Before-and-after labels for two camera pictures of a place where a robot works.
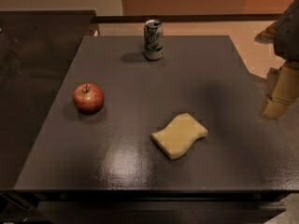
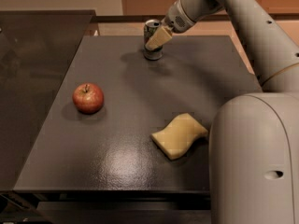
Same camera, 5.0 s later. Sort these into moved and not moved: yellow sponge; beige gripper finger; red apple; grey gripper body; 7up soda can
Moved: grey gripper body; beige gripper finger
Not moved: yellow sponge; 7up soda can; red apple
